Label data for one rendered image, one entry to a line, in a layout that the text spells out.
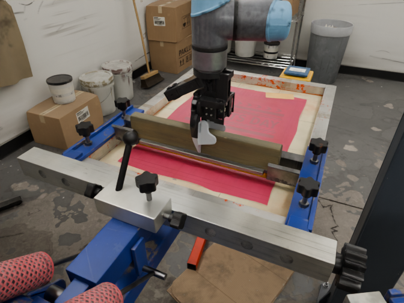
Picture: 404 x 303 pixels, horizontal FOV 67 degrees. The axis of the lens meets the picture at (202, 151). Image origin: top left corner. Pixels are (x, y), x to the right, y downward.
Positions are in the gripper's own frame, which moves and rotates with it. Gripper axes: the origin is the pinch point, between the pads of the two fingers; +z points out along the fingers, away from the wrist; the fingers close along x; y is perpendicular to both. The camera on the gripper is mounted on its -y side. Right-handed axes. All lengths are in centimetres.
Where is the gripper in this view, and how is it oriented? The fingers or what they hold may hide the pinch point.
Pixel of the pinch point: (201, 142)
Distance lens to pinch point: 79.3
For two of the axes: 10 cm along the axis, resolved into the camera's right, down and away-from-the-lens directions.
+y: 9.1, 2.3, -3.4
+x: 4.1, -5.2, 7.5
